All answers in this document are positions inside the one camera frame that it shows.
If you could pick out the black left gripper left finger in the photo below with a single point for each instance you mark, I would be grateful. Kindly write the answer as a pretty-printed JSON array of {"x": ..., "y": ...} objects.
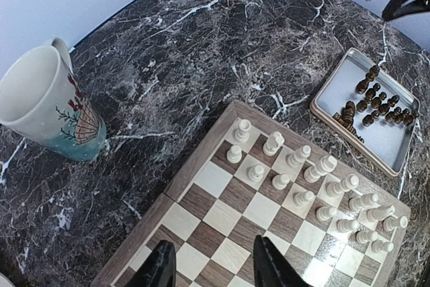
[{"x": 159, "y": 268}]

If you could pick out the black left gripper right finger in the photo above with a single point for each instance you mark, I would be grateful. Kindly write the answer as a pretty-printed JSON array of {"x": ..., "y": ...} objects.
[{"x": 270, "y": 267}]

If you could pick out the metal tray with wooden rim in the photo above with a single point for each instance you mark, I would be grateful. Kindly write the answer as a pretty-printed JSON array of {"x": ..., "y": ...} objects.
[{"x": 369, "y": 109}]

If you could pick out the wooden chess board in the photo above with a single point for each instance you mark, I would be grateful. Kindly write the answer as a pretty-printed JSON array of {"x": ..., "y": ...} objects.
[{"x": 229, "y": 192}]

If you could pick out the white chess queen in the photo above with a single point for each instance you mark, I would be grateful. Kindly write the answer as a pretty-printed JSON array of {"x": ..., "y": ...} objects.
[{"x": 336, "y": 188}]

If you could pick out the white chess king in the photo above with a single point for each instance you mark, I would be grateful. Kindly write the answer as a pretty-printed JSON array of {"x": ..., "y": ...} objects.
[{"x": 324, "y": 166}]

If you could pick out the white chess rook near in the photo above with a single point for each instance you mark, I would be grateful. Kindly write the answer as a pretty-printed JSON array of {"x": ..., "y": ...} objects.
[{"x": 391, "y": 223}]

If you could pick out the white chess rook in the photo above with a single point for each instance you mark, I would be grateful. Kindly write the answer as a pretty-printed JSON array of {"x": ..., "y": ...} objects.
[
  {"x": 242, "y": 132},
  {"x": 391, "y": 223}
]

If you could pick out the white chess rook far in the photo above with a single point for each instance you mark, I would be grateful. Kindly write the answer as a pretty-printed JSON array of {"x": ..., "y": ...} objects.
[{"x": 242, "y": 132}]

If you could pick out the bird painted ceramic plate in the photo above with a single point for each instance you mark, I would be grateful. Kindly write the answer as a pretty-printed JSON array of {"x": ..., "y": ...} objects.
[{"x": 5, "y": 282}]

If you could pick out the coral painted ceramic mug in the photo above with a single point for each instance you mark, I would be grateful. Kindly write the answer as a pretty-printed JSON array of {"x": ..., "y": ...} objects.
[{"x": 42, "y": 101}]

